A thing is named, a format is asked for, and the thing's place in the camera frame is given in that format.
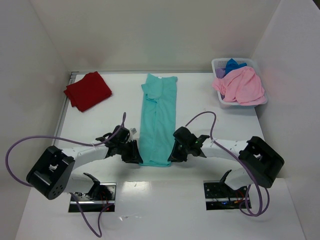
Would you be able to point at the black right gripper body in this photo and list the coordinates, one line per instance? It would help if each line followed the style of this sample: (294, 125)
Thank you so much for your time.
(178, 154)

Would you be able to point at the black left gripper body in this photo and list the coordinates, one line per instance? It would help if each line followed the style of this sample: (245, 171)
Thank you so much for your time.
(131, 153)

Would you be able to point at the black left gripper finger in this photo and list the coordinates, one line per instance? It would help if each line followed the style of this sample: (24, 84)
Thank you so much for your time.
(131, 159)
(136, 154)

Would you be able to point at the teal t shirt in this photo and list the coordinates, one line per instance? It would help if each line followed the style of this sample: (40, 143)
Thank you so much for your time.
(158, 120)

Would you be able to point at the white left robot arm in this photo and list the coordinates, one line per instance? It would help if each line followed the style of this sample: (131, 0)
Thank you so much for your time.
(53, 173)

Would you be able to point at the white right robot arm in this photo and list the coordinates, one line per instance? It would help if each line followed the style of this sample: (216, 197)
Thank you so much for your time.
(260, 164)

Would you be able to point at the red folded t shirt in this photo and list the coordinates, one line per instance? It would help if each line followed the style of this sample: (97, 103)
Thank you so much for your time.
(88, 92)

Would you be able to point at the purple t shirt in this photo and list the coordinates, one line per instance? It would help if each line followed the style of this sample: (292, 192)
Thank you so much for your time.
(220, 72)

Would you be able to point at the pink t shirt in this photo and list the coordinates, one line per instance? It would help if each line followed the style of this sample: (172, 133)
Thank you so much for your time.
(242, 86)

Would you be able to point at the white plastic laundry basket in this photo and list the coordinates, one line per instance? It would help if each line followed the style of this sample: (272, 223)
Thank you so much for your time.
(218, 63)

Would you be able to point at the blue t shirt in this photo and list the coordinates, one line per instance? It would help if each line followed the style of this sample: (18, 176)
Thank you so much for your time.
(233, 65)

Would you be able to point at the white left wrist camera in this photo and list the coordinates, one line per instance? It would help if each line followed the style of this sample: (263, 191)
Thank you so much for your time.
(132, 131)

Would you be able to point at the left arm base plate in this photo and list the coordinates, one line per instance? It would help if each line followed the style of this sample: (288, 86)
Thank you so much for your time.
(104, 200)

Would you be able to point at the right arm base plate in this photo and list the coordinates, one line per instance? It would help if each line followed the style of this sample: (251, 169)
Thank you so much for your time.
(219, 196)

